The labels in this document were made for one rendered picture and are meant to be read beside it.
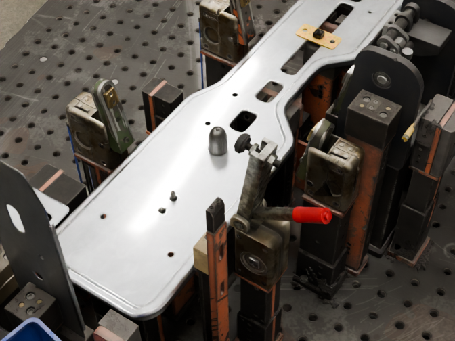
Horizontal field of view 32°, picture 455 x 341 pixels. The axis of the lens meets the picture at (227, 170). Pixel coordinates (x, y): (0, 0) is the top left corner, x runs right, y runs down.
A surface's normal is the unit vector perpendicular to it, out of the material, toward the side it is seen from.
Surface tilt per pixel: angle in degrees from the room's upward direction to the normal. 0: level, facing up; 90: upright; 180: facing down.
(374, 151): 90
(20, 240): 90
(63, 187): 0
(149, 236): 0
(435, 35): 0
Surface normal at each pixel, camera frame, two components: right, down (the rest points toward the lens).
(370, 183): -0.55, 0.64
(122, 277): -0.01, -0.65
